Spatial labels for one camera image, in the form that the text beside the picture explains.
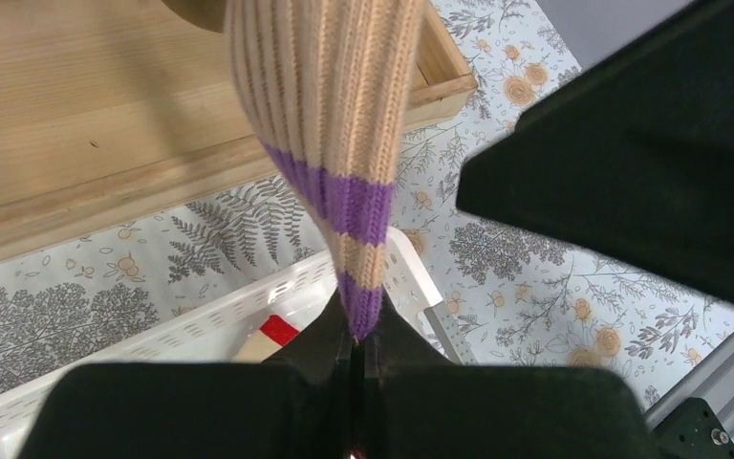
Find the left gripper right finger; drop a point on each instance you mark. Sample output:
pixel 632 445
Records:
pixel 418 404

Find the floral table mat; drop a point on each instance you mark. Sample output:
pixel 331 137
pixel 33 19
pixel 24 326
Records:
pixel 518 297

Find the tan ribbed sock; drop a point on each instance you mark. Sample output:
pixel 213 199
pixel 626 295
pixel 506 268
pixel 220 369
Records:
pixel 208 15

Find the navy sock beige red cuff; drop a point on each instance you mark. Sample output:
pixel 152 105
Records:
pixel 263 342

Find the wooden hanging rack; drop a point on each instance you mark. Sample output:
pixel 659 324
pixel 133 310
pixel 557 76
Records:
pixel 115 109

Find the beige purple striped sock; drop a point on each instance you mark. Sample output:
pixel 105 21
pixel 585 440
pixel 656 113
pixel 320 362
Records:
pixel 325 87

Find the white plastic basket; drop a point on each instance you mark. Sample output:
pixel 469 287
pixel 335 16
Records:
pixel 215 332

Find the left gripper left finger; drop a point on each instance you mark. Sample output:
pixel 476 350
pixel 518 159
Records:
pixel 292 405

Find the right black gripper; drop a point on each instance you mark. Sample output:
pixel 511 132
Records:
pixel 634 158

